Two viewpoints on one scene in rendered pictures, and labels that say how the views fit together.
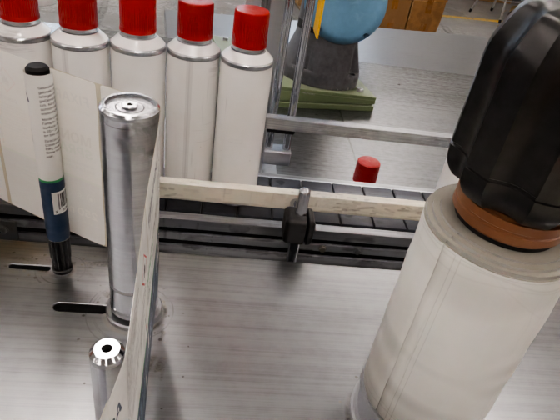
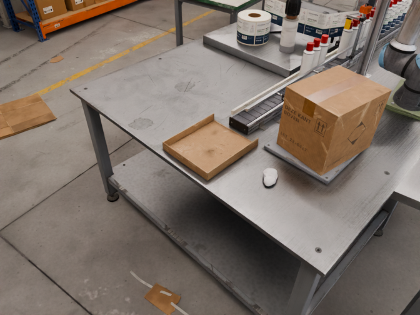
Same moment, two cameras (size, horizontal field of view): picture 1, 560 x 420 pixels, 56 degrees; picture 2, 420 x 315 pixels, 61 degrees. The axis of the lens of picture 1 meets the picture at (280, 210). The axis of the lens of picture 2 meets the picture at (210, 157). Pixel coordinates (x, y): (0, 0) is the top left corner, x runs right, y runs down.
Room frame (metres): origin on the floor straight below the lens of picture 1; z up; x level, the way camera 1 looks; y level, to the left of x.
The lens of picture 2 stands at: (1.56, -1.69, 1.77)
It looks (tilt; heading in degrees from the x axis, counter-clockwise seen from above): 41 degrees down; 142
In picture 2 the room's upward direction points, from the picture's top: 1 degrees clockwise
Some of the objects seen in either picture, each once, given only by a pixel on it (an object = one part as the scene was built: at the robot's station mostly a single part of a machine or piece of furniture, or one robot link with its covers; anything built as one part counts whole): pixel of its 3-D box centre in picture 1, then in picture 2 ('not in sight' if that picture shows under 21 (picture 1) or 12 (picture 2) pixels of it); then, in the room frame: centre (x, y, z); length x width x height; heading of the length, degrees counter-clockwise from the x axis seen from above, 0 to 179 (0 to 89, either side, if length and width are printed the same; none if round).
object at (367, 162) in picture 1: (367, 170); not in sight; (0.67, -0.11, 0.85); 0.03 x 0.03 x 0.03
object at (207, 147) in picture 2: not in sight; (210, 144); (0.65, -0.99, 0.85); 0.30 x 0.26 x 0.04; 98
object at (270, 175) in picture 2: not in sight; (269, 176); (0.94, -0.93, 0.85); 0.08 x 0.07 x 0.04; 99
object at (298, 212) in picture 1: (297, 237); not in sight; (0.43, -0.02, 0.89); 0.03 x 0.03 x 0.12; 8
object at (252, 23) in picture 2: not in sight; (253, 27); (0.01, -0.18, 0.95); 0.20 x 0.20 x 0.14
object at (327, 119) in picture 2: not in sight; (330, 118); (0.94, -0.62, 0.99); 0.30 x 0.24 x 0.27; 89
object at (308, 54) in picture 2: not in sight; (306, 62); (0.56, -0.33, 0.98); 0.05 x 0.05 x 0.20
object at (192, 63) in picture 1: (191, 102); (350, 37); (0.50, 0.11, 0.98); 0.05 x 0.05 x 0.20
